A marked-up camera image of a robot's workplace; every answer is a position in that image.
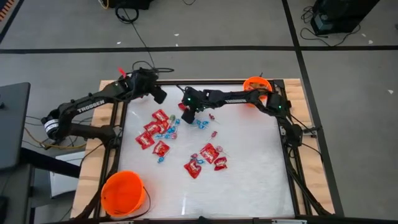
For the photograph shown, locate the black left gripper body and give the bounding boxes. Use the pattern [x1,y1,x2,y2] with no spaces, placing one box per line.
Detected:
[130,67,168,105]

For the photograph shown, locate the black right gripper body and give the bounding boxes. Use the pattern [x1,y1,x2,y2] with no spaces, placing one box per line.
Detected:
[182,86,208,124]

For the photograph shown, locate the clear candy pack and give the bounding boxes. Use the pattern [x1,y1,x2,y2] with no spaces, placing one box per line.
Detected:
[248,81,268,91]

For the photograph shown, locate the orange halloween bucket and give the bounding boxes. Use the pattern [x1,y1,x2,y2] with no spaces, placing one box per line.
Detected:
[243,76,274,109]

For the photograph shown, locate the black box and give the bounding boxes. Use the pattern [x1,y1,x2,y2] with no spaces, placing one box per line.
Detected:
[107,0,155,10]

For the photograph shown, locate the wooden table side board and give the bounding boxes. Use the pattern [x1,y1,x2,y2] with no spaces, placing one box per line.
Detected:
[282,77,336,215]
[70,80,125,218]

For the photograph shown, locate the white cabinet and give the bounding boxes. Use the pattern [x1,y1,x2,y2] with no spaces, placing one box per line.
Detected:
[49,151,85,199]

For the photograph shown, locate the black desk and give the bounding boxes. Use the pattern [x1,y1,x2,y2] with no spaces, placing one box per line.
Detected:
[0,82,31,171]

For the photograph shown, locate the black equipment case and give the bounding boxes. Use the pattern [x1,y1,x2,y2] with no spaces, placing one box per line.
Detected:
[310,0,381,35]

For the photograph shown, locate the grey cabinet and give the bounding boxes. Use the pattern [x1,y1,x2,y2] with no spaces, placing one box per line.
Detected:
[0,164,34,224]

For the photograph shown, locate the black coiled cable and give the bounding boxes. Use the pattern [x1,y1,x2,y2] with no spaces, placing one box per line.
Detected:
[114,5,175,80]

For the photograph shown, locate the orange bucket with black handle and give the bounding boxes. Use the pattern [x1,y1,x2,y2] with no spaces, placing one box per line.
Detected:
[99,170,152,218]

